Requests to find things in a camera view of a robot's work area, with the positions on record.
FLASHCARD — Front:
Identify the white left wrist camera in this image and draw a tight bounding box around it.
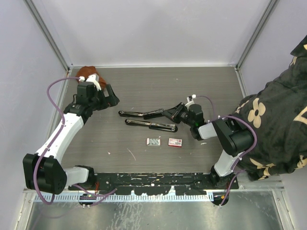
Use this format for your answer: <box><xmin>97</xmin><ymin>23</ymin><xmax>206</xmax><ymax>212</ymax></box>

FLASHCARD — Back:
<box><xmin>86</xmin><ymin>74</ymin><xmax>101</xmax><ymax>91</ymax></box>

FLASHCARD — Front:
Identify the aluminium frame post right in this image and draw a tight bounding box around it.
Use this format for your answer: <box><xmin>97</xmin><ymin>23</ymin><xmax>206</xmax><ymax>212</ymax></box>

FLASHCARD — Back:
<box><xmin>235</xmin><ymin>0</ymin><xmax>279</xmax><ymax>71</ymax></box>

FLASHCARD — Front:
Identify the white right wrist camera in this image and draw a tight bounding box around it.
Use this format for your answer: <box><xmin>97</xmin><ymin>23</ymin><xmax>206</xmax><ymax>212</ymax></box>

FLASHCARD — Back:
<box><xmin>185</xmin><ymin>94</ymin><xmax>196</xmax><ymax>109</ymax></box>

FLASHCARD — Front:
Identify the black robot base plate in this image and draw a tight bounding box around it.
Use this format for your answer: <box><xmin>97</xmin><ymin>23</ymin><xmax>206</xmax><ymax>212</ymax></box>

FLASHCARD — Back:
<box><xmin>81</xmin><ymin>172</ymin><xmax>227</xmax><ymax>196</ymax></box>

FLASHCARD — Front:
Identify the black stapler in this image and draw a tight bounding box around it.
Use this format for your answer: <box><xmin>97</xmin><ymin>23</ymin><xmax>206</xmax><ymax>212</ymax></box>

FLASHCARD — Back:
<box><xmin>118</xmin><ymin>109</ymin><xmax>165</xmax><ymax>120</ymax></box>
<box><xmin>125</xmin><ymin>119</ymin><xmax>178</xmax><ymax>133</ymax></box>

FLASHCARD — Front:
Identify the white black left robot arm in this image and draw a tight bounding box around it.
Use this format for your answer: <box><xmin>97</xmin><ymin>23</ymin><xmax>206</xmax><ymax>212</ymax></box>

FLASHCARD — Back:
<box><xmin>23</xmin><ymin>81</ymin><xmax>119</xmax><ymax>195</ymax></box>

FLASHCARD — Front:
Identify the black floral fleece garment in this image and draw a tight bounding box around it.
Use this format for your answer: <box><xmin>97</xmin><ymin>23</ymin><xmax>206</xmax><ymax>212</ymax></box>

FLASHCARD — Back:
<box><xmin>232</xmin><ymin>38</ymin><xmax>307</xmax><ymax>181</ymax></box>

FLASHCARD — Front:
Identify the orange-brown cloth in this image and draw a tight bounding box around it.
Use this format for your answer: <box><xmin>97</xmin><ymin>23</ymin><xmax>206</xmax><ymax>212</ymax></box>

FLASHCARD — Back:
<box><xmin>75</xmin><ymin>66</ymin><xmax>106</xmax><ymax>90</ymax></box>

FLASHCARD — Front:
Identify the aluminium frame post left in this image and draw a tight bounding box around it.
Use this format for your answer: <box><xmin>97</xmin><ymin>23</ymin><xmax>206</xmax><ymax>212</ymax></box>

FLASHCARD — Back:
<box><xmin>24</xmin><ymin>0</ymin><xmax>71</xmax><ymax>72</ymax></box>

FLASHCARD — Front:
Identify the aluminium frame post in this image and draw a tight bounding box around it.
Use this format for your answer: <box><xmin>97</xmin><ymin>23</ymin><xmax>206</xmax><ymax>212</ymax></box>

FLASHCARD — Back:
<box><xmin>235</xmin><ymin>0</ymin><xmax>279</xmax><ymax>71</ymax></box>
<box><xmin>24</xmin><ymin>0</ymin><xmax>71</xmax><ymax>72</ymax></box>

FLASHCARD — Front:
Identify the perforated cable duct strip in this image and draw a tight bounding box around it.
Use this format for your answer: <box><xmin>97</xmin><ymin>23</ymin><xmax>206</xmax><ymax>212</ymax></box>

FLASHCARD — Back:
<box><xmin>33</xmin><ymin>193</ymin><xmax>214</xmax><ymax>202</ymax></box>

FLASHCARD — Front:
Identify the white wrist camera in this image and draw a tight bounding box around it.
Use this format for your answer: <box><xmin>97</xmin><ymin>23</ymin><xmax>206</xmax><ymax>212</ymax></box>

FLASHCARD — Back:
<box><xmin>86</xmin><ymin>74</ymin><xmax>101</xmax><ymax>91</ymax></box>
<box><xmin>185</xmin><ymin>94</ymin><xmax>196</xmax><ymax>109</ymax></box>

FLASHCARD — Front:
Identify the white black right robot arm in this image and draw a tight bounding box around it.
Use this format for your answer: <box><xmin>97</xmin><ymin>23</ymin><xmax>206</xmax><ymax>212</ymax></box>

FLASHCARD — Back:
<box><xmin>163</xmin><ymin>103</ymin><xmax>257</xmax><ymax>189</ymax></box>

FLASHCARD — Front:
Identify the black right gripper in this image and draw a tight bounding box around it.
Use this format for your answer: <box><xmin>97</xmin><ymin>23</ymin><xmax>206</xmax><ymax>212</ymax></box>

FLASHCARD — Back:
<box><xmin>161</xmin><ymin>102</ymin><xmax>194</xmax><ymax>127</ymax></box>

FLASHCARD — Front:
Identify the aluminium front rail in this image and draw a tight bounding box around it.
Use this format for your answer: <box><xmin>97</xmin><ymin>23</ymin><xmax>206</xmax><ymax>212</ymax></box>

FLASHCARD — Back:
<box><xmin>23</xmin><ymin>187</ymin><xmax>69</xmax><ymax>193</ymax></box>

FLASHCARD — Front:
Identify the red white staple box sleeve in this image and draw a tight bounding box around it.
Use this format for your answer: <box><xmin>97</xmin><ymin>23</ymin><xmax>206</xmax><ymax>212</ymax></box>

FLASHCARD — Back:
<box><xmin>168</xmin><ymin>138</ymin><xmax>182</xmax><ymax>148</ymax></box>

